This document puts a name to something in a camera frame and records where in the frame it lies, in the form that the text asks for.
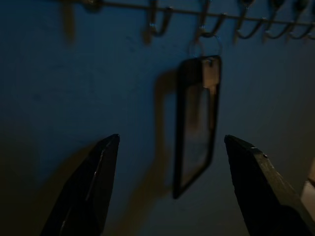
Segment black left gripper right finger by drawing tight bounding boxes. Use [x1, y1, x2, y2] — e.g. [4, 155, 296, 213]
[223, 134, 315, 236]

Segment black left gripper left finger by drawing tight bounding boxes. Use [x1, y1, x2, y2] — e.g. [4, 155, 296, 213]
[40, 134, 121, 236]

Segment black frame key tag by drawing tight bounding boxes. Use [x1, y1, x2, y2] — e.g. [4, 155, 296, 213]
[172, 55, 222, 200]

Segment metal key ring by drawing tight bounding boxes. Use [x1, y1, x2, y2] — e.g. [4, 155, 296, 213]
[189, 35, 223, 59]

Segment metal wall hook rack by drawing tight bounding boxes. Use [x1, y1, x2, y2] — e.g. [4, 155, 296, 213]
[81, 0, 315, 42]

